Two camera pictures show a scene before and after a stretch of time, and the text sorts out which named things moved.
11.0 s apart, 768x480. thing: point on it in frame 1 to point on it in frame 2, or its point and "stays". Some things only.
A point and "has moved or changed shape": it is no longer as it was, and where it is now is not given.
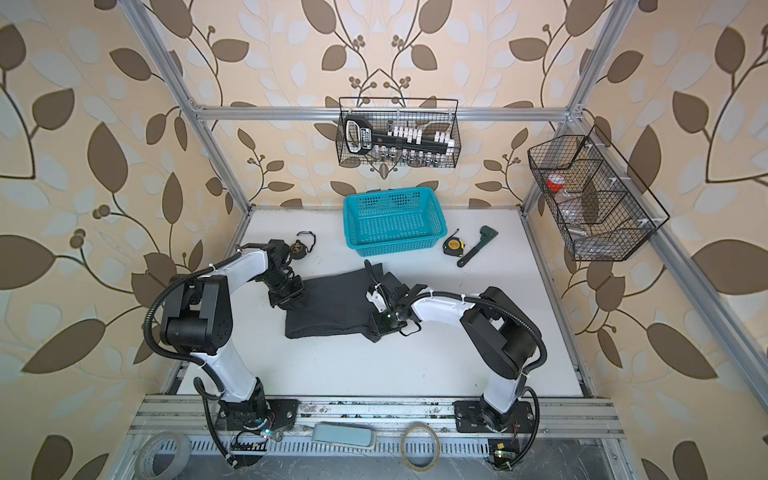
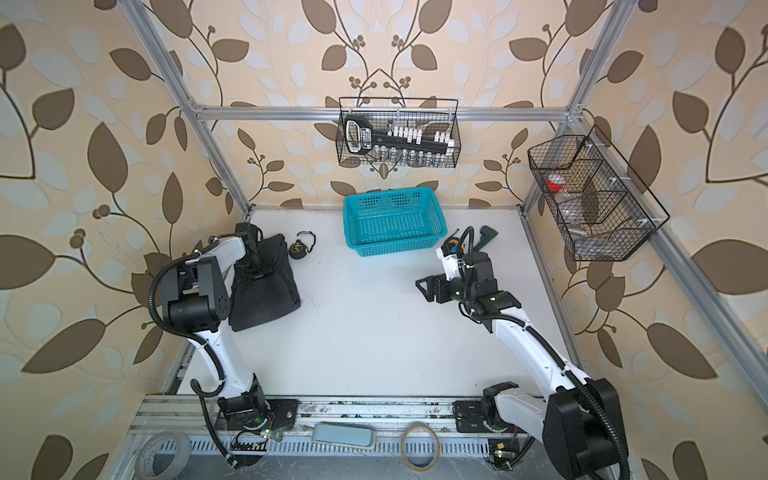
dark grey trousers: (336, 303) has moved or changed shape
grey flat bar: (343, 434) stays
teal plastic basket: (393, 220) stays
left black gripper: (299, 287) to (242, 277)
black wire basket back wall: (398, 133) stays
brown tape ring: (403, 446) stays
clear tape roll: (144, 457) stays
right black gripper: (380, 327) to (434, 280)
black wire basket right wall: (603, 209) stays
